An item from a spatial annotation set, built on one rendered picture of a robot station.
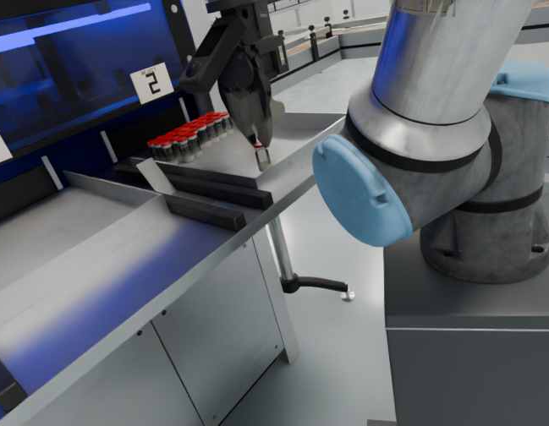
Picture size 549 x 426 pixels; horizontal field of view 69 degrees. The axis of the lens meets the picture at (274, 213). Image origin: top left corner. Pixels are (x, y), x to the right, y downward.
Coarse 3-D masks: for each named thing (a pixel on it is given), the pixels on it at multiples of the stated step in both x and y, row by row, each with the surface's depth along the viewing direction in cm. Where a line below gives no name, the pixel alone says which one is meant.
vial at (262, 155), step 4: (256, 148) 62; (260, 148) 62; (264, 148) 62; (256, 152) 63; (260, 152) 63; (264, 152) 63; (268, 152) 64; (256, 156) 63; (260, 156) 63; (264, 156) 63; (268, 156) 63; (256, 160) 64; (260, 160) 63; (264, 160) 63; (268, 160) 64; (260, 164) 64; (264, 164) 63; (268, 164) 64; (260, 168) 64; (264, 168) 64
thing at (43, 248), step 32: (64, 192) 77; (96, 192) 72; (128, 192) 64; (0, 224) 70; (32, 224) 67; (64, 224) 64; (96, 224) 61; (128, 224) 54; (0, 256) 59; (32, 256) 57; (64, 256) 48; (96, 256) 51; (0, 288) 51; (32, 288) 46; (0, 320) 44
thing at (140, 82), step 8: (160, 64) 82; (136, 72) 78; (144, 72) 79; (160, 72) 82; (136, 80) 78; (144, 80) 80; (152, 80) 81; (160, 80) 82; (168, 80) 84; (136, 88) 79; (144, 88) 80; (160, 88) 83; (168, 88) 84; (144, 96) 80; (152, 96) 82; (160, 96) 83
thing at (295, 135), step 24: (288, 120) 80; (312, 120) 76; (336, 120) 73; (216, 144) 83; (240, 144) 79; (288, 144) 73; (312, 144) 63; (168, 168) 69; (192, 168) 64; (216, 168) 70; (240, 168) 68; (288, 168) 60
